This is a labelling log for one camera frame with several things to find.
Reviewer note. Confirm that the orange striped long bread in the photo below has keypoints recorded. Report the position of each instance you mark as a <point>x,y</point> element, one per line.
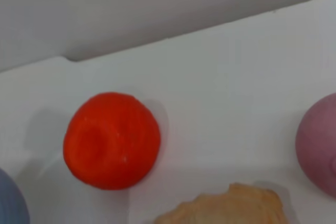
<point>223,208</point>

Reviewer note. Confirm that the blue bowl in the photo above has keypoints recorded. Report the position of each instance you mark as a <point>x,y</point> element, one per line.
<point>11,200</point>

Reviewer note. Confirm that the red pear toy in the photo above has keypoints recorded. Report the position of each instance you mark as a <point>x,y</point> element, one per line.
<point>113,140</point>

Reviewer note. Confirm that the pink peach toy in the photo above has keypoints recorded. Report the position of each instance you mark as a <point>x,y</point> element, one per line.
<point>319,145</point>

